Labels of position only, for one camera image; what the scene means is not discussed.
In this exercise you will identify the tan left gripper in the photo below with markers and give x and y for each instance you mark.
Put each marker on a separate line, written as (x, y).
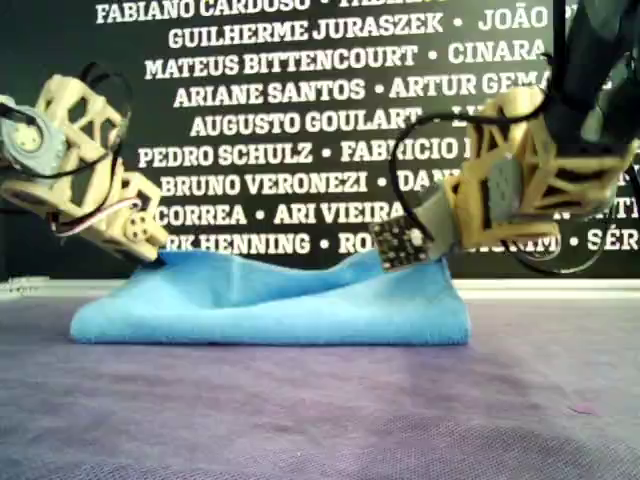
(100, 215)

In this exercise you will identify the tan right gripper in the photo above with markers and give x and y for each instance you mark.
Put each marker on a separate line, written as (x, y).
(470, 225)

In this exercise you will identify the blue microfiber cloth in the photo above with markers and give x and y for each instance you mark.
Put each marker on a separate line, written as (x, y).
(270, 320)

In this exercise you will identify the tan left robot arm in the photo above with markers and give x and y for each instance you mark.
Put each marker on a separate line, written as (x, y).
(55, 100)

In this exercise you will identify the tan right robot arm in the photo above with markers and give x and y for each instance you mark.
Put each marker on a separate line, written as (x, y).
(585, 60)

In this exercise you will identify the black banner with white names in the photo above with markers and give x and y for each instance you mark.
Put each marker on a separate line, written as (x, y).
(75, 50)

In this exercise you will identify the pink round sticker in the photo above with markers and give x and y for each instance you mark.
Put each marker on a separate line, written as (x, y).
(583, 408)

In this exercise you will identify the purple fabric table mat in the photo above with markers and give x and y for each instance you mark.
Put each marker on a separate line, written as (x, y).
(320, 410)

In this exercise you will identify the black wrist camera circuit board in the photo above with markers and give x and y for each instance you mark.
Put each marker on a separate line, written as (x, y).
(400, 240)

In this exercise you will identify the aluminium frame rail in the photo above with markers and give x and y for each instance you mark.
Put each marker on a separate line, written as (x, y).
(550, 289)

